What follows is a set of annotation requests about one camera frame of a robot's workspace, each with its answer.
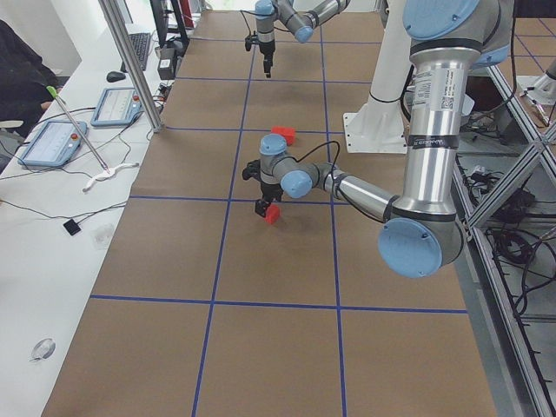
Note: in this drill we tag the black keyboard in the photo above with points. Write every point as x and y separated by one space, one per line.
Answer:
141 45

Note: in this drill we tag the metal rod green tip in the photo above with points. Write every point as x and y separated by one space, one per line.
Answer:
80 132

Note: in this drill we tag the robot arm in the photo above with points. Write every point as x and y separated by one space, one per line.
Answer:
440 42
300 24

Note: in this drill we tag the black computer mouse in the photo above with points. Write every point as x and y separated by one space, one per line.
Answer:
115 76

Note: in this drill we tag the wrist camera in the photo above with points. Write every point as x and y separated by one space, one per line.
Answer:
250 41
252 171

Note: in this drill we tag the near blue teach pendant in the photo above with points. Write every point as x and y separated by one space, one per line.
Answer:
52 146

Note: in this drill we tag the far blue teach pendant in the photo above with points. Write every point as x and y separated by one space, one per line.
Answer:
117 107

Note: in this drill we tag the black power adapter box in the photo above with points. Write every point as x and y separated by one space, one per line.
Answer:
167 63

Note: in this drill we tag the aluminium frame post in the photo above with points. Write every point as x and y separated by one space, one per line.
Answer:
118 30

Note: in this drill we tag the red block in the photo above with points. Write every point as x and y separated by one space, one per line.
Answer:
281 130
290 140
273 213

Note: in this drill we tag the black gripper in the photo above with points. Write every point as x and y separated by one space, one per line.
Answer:
270 190
266 49

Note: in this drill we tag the small black square device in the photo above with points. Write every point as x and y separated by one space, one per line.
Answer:
72 227

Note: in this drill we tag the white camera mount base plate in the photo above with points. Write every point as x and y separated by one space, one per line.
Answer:
371 133

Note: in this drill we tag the seated person in black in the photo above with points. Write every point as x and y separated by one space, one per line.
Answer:
24 82

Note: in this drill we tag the blue teach pendant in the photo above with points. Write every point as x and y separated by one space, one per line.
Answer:
52 146
117 107

